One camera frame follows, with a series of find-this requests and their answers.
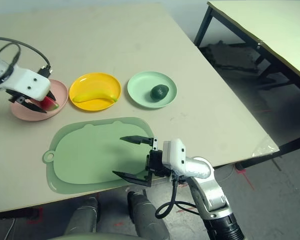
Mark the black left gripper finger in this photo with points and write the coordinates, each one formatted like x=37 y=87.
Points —
x=35 y=107
x=51 y=96

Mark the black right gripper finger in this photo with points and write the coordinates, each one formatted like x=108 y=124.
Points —
x=135 y=178
x=140 y=140

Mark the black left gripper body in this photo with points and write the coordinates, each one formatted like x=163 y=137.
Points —
x=16 y=97

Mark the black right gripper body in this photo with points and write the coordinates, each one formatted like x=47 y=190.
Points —
x=156 y=162

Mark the red watermelon slice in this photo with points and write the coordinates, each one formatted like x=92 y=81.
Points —
x=48 y=103

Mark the yellow toy banana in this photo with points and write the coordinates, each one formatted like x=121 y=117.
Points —
x=95 y=97

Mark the dark green toy avocado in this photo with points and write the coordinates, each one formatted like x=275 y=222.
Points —
x=159 y=92

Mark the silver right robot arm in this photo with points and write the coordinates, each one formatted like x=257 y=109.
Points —
x=210 y=190

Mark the pink plastic plate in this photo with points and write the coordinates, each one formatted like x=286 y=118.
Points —
x=60 y=92

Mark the grey robot right leg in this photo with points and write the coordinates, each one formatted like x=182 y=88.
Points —
x=145 y=217

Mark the grey robot leg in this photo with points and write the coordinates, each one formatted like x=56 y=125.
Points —
x=145 y=217
x=82 y=217

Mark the yellow plastic plate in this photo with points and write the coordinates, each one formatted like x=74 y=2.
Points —
x=95 y=82

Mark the light green silicone mat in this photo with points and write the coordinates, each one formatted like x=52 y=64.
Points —
x=90 y=155

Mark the light green plastic plate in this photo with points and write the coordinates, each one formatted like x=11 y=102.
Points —
x=140 y=87

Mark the grey robot left leg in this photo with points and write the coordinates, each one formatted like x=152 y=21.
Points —
x=82 y=217

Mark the red floor tape mark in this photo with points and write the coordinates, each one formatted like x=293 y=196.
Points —
x=245 y=176
x=38 y=215

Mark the clear plastic corner wrap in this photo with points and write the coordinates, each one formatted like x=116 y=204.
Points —
x=265 y=147

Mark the black table base bar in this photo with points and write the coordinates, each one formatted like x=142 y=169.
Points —
x=277 y=153

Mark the black crumpled tarp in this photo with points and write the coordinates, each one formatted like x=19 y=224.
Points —
x=230 y=57

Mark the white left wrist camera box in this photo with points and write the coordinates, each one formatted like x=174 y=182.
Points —
x=27 y=81

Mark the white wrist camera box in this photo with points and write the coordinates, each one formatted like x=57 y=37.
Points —
x=27 y=81
x=175 y=155

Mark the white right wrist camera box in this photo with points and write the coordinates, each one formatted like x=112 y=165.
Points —
x=175 y=155

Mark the light table with black frame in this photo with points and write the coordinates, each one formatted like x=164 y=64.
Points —
x=265 y=22

